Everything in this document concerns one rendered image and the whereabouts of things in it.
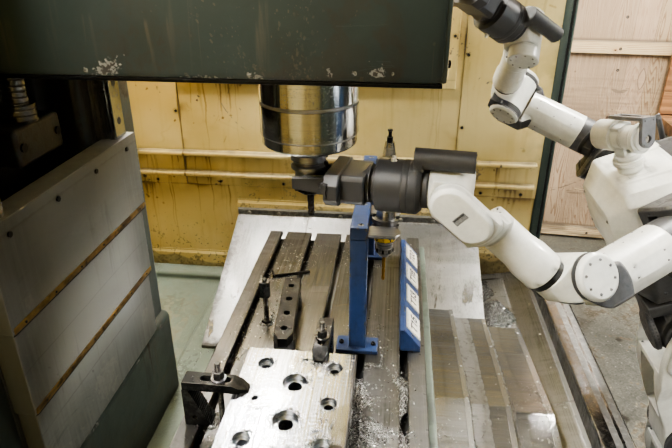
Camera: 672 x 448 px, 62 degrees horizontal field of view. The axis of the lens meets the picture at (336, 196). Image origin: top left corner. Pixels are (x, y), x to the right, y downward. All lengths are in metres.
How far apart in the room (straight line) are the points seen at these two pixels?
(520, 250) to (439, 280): 1.04
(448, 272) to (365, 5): 1.35
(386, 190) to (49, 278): 0.58
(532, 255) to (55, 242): 0.79
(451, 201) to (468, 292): 1.10
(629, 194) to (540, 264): 0.38
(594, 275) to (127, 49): 0.77
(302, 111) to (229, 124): 1.23
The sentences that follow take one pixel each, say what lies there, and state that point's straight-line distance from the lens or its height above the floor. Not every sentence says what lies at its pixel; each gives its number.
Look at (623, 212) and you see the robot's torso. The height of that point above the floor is 1.29.
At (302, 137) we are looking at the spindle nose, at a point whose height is 1.52.
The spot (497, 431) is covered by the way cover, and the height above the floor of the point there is 0.75.
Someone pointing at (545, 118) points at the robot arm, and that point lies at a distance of 1.52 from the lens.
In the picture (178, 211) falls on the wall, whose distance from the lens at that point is 2.25.
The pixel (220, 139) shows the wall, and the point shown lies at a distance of 2.08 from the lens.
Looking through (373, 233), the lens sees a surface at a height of 1.22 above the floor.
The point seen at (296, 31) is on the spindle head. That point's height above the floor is 1.68.
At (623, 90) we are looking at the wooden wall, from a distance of 3.81.
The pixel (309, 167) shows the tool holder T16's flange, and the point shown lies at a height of 1.45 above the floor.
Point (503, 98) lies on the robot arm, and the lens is 1.49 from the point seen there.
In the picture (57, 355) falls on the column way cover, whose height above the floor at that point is 1.13.
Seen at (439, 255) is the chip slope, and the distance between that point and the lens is 2.01.
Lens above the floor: 1.78
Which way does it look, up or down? 24 degrees down
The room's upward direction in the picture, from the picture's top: straight up
